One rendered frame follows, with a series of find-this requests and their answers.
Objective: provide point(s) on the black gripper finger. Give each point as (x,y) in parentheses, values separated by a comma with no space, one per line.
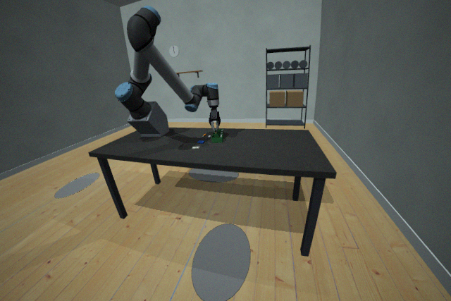
(217,124)
(212,124)

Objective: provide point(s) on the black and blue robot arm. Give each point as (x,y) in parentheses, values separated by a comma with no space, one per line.
(141,29)

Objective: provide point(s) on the green three-compartment bin tray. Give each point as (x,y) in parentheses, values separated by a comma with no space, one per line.
(218,137)

